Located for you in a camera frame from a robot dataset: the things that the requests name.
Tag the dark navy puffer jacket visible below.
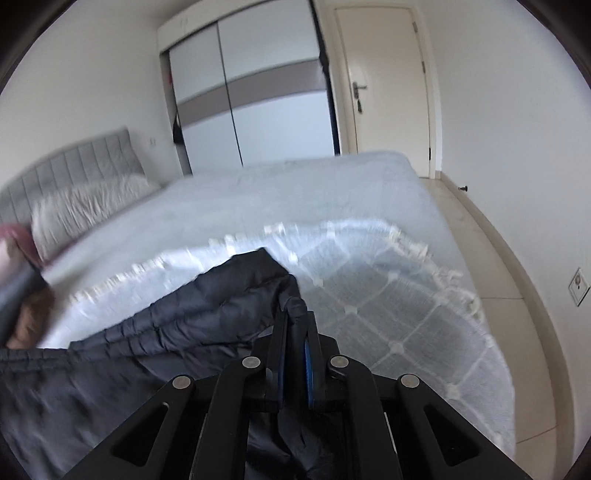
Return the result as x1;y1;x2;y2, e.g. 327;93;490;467
0;246;352;480

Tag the cream bedroom door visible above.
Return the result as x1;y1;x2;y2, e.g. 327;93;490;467
335;6;431;178

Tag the white bed mattress sheet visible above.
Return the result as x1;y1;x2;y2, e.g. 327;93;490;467
43;152;475;308

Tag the grey padded headboard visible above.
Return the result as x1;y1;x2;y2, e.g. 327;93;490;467
1;128;144;224

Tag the brown fur hood trim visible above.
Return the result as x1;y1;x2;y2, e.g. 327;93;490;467
6;287;55;350

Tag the white sliding wardrobe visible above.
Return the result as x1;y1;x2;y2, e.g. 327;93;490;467
157;1;341;174

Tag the white cream pillow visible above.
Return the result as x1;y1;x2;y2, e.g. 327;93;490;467
31;174;160;263

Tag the dark green coat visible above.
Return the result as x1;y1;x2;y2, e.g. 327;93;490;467
0;261;48;347

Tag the pink folded quilt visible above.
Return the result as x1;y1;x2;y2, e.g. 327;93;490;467
0;224;41;285

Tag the door handle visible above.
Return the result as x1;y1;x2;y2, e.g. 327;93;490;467
352;81;368;114

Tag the wall power socket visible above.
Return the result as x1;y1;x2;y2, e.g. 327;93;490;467
568;268;590;307

